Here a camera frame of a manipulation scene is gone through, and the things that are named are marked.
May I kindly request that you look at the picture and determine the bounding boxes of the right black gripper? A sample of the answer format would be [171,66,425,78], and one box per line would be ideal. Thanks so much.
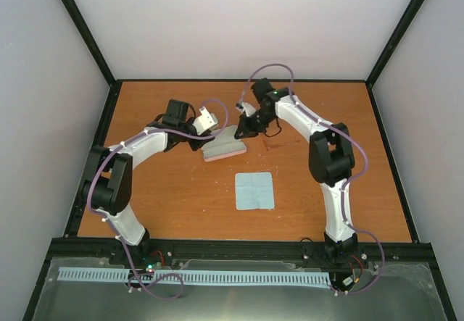
[234,109,276,140]

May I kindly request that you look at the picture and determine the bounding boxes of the pink glasses case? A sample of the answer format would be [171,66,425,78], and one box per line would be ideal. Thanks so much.
[201,125,247,162]

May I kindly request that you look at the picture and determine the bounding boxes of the light blue cleaning cloth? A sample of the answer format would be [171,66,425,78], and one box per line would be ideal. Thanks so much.
[235,172,275,211]

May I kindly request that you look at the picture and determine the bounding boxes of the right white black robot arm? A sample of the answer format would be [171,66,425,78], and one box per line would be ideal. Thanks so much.
[234,78,357,265]

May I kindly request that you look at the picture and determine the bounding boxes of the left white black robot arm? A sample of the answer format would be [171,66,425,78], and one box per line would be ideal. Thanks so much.
[79,99,217,265]

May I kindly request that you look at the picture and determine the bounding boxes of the brown transparent sunglasses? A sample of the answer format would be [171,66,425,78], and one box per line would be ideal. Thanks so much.
[262,132,302,151]

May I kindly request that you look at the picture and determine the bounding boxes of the clear plastic sheet cover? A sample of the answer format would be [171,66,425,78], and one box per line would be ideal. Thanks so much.
[33,258,447,320]

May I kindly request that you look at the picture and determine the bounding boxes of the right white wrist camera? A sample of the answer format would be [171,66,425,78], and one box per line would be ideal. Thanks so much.
[236,101,256,117]

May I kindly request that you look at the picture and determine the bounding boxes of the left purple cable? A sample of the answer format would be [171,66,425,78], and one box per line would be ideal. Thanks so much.
[91,98,229,300]

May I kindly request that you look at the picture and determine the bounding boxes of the purple cable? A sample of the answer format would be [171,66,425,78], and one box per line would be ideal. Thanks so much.
[239,62,386,296]
[91,98,229,300]

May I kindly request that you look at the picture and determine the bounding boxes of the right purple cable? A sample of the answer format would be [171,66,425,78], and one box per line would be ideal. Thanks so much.
[239,62,386,296]

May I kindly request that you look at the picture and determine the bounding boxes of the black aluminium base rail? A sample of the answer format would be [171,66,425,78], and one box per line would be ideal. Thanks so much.
[46,237,436,264]

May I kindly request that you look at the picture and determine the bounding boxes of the left black frame post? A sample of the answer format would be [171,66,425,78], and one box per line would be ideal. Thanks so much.
[60,0,116,86]

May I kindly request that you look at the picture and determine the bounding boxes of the black frame post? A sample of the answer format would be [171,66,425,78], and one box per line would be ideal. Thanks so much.
[60,0,116,86]
[365,0,425,89]

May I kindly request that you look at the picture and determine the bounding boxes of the light blue slotted cable duct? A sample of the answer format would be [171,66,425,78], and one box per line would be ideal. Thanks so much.
[57,267,331,288]

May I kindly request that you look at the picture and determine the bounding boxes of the right black frame post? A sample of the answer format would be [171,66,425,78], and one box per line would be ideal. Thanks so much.
[365,0,425,89]

